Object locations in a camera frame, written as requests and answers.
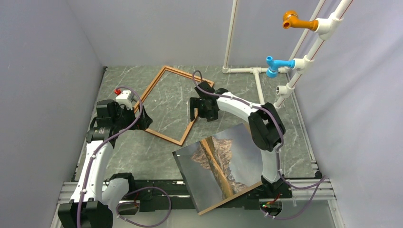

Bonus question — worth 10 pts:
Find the glossy mountain landscape photo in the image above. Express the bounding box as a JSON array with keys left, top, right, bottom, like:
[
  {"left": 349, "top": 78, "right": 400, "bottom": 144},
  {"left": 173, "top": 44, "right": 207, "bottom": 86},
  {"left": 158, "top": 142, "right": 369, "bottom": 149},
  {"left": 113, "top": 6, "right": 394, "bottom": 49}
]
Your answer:
[{"left": 173, "top": 123, "right": 263, "bottom": 215}]

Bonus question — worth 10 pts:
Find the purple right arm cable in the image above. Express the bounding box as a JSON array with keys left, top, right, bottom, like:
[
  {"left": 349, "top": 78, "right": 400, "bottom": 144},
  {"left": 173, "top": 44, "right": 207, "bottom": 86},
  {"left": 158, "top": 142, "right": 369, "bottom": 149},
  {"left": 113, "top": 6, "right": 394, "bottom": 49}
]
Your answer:
[{"left": 192, "top": 70, "right": 328, "bottom": 221}]

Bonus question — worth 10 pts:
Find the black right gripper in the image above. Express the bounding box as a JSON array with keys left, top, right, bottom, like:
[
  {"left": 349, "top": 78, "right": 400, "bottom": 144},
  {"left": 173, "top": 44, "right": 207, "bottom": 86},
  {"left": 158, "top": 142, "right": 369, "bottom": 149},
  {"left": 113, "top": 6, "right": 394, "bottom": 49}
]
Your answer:
[{"left": 190, "top": 97, "right": 218, "bottom": 122}]

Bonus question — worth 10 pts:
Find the white PVC pipe rack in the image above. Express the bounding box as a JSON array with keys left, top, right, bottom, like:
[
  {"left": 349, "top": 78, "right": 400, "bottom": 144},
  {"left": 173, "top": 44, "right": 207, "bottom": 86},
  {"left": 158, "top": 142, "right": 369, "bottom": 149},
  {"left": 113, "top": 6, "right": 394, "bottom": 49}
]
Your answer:
[{"left": 222, "top": 0, "right": 354, "bottom": 109}]

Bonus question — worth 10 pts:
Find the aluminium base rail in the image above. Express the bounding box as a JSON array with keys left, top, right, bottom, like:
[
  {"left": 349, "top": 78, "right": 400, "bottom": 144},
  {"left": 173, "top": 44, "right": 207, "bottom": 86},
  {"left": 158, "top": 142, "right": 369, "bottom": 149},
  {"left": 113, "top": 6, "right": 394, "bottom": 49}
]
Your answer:
[{"left": 50, "top": 179, "right": 345, "bottom": 228}]

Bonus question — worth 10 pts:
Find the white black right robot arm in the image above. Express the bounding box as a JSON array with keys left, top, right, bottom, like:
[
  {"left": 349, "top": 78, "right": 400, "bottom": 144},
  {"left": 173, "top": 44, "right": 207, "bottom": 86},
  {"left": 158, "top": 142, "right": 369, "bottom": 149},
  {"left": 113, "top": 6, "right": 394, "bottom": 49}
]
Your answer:
[{"left": 190, "top": 81, "right": 292, "bottom": 198}]

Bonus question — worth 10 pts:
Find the orange pipe elbow fitting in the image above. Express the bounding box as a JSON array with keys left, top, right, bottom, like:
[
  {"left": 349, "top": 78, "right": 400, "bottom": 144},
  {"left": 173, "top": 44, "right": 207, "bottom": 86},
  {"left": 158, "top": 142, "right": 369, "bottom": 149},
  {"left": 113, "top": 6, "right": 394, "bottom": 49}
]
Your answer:
[{"left": 282, "top": 10, "right": 319, "bottom": 31}]

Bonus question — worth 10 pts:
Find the brown backing board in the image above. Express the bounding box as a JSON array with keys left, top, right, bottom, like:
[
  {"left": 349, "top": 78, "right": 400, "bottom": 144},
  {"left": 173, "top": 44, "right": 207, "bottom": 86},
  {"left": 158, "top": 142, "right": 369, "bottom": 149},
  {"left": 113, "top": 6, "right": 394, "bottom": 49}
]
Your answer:
[{"left": 199, "top": 123, "right": 265, "bottom": 216}]

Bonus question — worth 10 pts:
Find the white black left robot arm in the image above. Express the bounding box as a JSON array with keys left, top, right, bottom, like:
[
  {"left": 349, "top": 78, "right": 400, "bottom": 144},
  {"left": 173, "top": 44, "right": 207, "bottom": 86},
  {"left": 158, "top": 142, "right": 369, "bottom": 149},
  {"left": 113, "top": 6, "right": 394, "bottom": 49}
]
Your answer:
[{"left": 58, "top": 99, "right": 153, "bottom": 228}]

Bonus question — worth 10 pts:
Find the blue pipe elbow fitting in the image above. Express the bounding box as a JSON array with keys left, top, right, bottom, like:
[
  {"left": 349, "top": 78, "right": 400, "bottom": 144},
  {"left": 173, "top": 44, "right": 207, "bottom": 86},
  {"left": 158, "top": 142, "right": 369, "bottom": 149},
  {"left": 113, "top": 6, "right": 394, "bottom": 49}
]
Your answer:
[{"left": 266, "top": 56, "right": 296, "bottom": 78}]

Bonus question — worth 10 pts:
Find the wooden picture frame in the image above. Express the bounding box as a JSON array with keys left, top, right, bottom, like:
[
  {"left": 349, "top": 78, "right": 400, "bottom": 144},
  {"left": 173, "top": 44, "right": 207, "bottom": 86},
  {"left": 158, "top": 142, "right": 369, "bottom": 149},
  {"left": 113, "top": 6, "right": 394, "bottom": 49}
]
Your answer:
[{"left": 140, "top": 65, "right": 196, "bottom": 146}]

